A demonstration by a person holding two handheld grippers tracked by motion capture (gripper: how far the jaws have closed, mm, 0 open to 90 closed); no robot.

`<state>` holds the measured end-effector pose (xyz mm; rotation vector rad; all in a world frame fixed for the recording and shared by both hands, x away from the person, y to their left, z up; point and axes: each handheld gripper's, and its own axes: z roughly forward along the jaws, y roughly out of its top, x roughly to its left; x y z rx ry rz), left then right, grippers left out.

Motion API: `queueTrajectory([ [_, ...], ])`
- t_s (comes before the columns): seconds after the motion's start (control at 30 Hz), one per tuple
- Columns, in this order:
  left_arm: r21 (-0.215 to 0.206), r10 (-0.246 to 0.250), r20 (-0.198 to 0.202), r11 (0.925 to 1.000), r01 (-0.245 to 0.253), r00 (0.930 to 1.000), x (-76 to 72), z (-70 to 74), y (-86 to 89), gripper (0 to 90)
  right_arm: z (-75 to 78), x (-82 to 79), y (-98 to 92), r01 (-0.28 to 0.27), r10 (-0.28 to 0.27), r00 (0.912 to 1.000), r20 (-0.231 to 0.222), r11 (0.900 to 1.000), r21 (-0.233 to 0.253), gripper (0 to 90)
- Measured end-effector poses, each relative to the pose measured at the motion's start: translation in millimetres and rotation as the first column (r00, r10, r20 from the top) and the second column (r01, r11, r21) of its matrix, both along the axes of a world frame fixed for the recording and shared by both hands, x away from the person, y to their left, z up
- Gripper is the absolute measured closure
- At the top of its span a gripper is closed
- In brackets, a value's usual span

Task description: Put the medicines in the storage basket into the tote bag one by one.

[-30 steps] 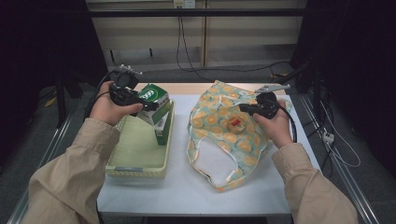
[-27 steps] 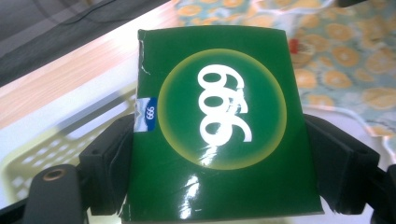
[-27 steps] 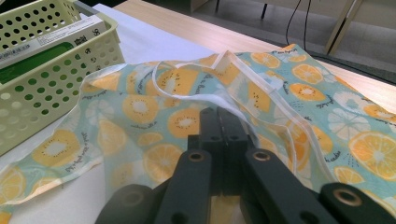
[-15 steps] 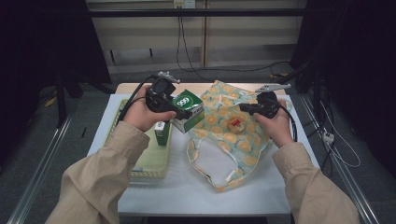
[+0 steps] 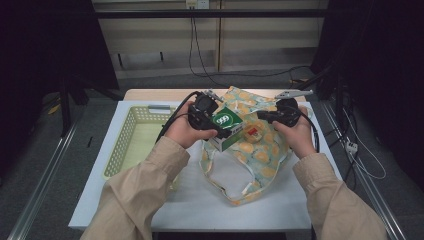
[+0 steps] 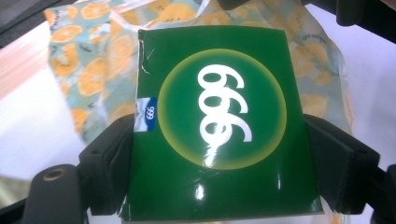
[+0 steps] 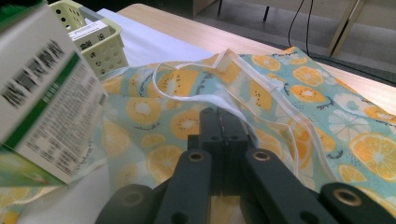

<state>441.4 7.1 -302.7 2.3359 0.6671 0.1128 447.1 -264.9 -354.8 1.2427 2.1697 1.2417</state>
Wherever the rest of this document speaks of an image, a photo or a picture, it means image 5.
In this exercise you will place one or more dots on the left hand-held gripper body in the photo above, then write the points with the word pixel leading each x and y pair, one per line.
pixel 203 110

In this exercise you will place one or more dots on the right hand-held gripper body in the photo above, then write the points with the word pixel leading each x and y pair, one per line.
pixel 290 108

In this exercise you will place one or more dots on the square green and white medicine box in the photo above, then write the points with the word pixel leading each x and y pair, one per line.
pixel 226 128

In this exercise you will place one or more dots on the orange slice print tote bag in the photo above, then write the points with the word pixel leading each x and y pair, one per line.
pixel 263 156

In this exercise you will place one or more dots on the pale yellow perforated plastic basket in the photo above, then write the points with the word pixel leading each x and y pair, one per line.
pixel 140 140

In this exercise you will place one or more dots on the person's left hand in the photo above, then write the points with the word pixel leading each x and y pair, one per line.
pixel 186 130

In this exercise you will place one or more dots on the person's right hand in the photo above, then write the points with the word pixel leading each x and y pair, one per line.
pixel 298 136

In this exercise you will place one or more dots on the black metal stand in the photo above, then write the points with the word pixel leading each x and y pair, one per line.
pixel 330 80
pixel 66 106

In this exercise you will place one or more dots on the white power strip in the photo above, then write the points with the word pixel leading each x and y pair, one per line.
pixel 351 146

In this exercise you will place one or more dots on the white foam sheet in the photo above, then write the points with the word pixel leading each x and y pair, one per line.
pixel 233 216

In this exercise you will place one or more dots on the dark horizontal wall bar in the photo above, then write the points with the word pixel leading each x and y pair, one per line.
pixel 210 13

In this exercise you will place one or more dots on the metal floor rail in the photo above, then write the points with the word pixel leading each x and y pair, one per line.
pixel 363 173
pixel 43 186

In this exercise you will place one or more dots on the white wall socket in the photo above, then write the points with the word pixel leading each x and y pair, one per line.
pixel 197 4

